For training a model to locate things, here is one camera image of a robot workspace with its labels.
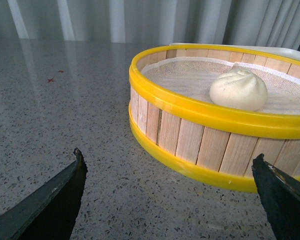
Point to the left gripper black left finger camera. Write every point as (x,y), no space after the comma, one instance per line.
(50,212)

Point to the white rectangular tray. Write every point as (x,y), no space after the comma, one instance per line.
(279,51)

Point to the white gauze steamer liner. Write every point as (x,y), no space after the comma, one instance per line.
(193,76)

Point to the white steamed bun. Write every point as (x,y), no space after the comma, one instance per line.
(239,89)

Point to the grey pleated curtain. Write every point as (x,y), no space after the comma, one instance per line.
(261,23)

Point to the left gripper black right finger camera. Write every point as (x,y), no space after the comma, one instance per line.
(280,197)

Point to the yellow rimmed bamboo steamer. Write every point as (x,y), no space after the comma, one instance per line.
(212,144)

